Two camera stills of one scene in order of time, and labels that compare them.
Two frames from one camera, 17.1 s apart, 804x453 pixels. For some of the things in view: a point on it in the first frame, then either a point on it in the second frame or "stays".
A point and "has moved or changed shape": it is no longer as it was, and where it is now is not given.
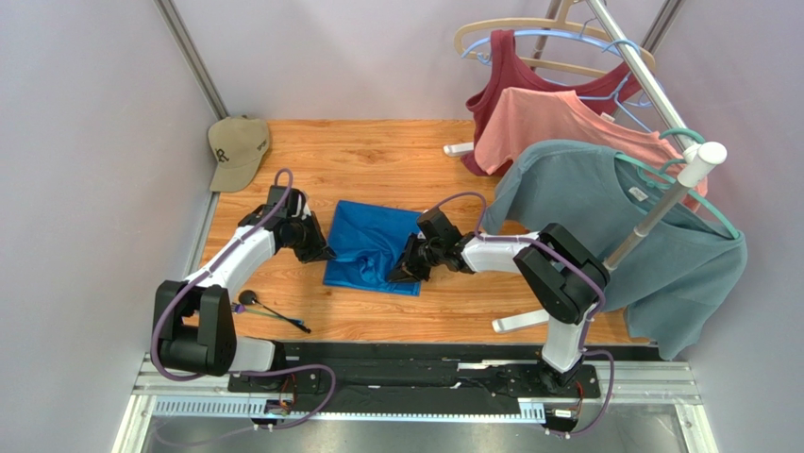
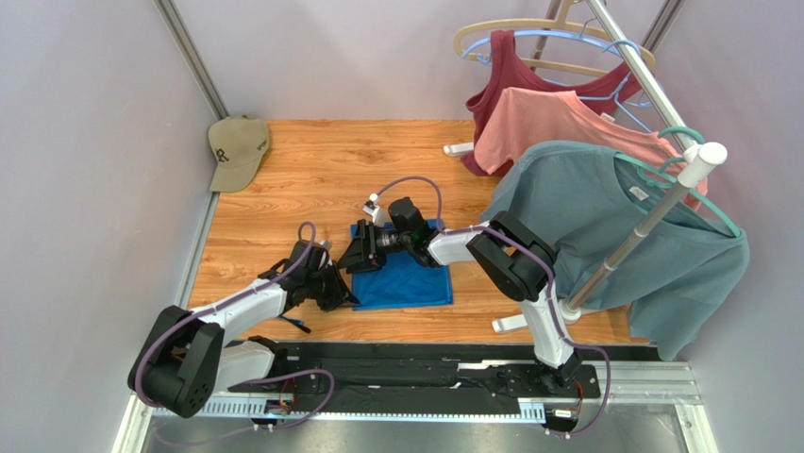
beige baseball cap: x=238 y=144 stays
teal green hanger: x=655 y=176 stays
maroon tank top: x=609 y=94 stays
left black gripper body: x=306 y=241 -> x=326 y=288
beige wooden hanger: x=561 y=22 stays
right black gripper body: x=413 y=258 -> x=365 y=244
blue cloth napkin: x=369 y=242 has moved or changed shape
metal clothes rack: x=697 y=161 stays
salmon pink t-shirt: x=518 y=118 stays
